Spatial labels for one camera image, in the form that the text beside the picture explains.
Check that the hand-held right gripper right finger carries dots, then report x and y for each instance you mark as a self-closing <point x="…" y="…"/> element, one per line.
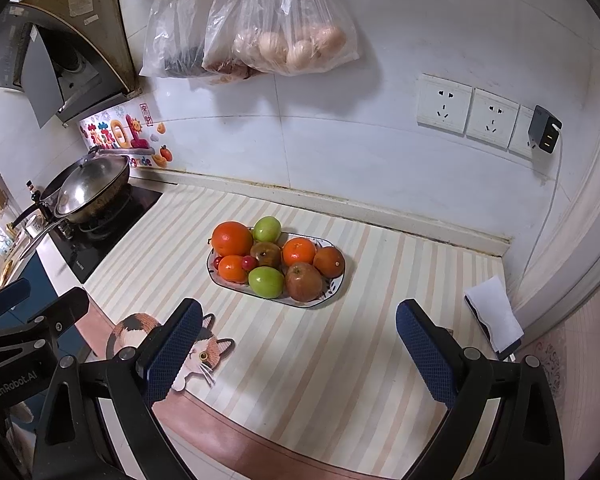
<point x="425" y="355"/>

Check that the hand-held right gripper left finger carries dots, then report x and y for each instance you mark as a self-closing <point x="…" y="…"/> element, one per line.
<point x="175" y="345"/>

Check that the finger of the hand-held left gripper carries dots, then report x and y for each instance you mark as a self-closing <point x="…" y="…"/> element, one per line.
<point x="10" y="294"/>
<point x="65" y="307"/>

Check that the green apple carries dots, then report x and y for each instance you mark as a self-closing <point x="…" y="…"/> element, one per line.
<point x="266" y="282"/>
<point x="266" y="229"/>

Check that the patterned oval ceramic plate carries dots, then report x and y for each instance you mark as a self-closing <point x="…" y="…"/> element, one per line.
<point x="334" y="286"/>

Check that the large orange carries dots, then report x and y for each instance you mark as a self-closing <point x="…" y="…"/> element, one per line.
<point x="231" y="238"/>

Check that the small red apple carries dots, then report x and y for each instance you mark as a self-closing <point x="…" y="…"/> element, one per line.
<point x="266" y="255"/>

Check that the dark orange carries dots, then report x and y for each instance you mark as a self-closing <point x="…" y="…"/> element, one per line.
<point x="329" y="261"/>

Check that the large red apple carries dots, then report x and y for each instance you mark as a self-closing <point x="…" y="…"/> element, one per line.
<point x="304" y="282"/>

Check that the cat-shaped coaster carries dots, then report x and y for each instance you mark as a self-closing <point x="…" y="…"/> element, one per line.
<point x="130" y="330"/>

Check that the black glass cooktop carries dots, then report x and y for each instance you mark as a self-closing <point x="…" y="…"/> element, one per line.
<point x="95" y="252"/>

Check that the white notepad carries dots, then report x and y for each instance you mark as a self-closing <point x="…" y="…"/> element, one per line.
<point x="495" y="310"/>

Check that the red cherry tomato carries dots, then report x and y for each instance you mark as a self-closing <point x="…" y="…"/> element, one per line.
<point x="218" y="262"/>
<point x="249" y="262"/>

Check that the striped table mat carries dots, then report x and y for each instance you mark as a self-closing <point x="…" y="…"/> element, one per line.
<point x="330" y="360"/>

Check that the steel wok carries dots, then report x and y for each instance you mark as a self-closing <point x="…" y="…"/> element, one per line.
<point x="100" y="210"/>

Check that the dark sauce bottle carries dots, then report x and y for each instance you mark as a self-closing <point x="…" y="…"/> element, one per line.
<point x="31" y="191"/>

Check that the steel wok lid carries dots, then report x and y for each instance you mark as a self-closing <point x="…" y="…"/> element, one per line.
<point x="92" y="185"/>

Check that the range hood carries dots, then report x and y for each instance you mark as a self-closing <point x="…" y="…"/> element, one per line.
<point x="55" y="60"/>

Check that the black charger plug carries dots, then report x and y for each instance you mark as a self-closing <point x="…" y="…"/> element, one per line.
<point x="544" y="127"/>

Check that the brown egg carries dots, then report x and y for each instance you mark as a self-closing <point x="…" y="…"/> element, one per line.
<point x="330" y="37"/>
<point x="271" y="45"/>
<point x="300" y="55"/>

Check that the large clear plastic bag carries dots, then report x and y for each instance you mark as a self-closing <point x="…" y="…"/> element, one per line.
<point x="280" y="5"/>

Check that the colourful wall sticker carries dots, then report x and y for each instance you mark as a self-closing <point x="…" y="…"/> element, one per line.
<point x="115" y="130"/>

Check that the white wall socket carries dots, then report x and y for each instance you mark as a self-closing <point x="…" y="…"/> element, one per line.
<point x="445" y="102"/>
<point x="492" y="117"/>
<point x="519" y="135"/>

